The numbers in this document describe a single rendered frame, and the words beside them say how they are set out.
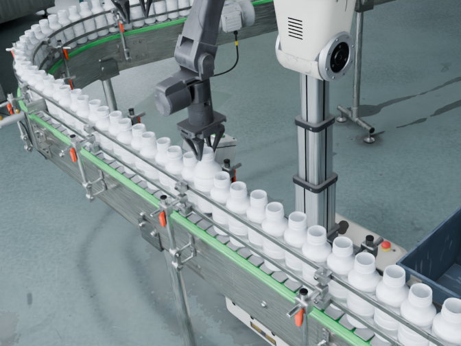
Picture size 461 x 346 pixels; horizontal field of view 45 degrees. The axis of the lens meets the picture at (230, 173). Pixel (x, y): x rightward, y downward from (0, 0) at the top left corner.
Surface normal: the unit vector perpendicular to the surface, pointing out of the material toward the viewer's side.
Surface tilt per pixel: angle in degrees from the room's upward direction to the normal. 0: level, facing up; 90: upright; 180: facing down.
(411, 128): 0
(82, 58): 92
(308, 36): 90
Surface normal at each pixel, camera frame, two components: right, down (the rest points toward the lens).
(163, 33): 0.40, 0.49
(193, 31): -0.69, -0.01
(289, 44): -0.74, 0.43
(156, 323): -0.09, -0.82
